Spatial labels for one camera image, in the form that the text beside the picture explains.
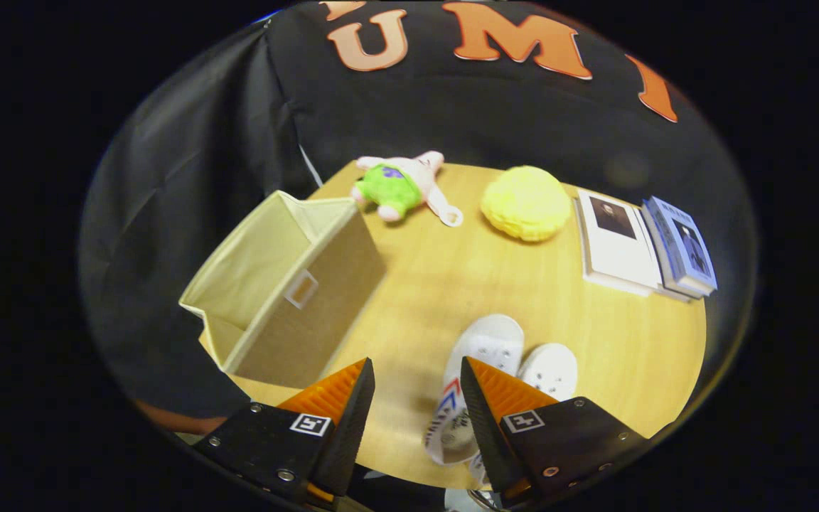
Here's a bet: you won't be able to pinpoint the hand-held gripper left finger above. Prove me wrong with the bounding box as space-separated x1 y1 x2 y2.
193 358 376 506

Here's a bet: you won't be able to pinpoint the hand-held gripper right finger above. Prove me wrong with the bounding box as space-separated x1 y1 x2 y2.
459 356 648 507

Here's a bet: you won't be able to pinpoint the white canvas shoe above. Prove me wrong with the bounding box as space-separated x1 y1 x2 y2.
516 343 579 402
422 314 525 491

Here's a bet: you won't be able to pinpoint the beige fabric storage box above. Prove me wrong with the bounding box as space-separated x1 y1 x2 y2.
179 190 387 390

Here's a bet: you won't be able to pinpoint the white book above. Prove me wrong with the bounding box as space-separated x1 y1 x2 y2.
574 188 666 298

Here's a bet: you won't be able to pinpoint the yellow plush toy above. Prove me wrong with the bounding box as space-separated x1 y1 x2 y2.
481 166 572 243

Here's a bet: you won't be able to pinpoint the pale flat book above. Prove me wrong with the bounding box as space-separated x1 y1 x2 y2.
655 281 695 304

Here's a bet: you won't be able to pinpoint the pink plush toy green shorts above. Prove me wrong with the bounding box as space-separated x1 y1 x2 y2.
350 151 464 228

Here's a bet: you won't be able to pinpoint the blue book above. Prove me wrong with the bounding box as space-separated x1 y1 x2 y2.
641 196 718 298

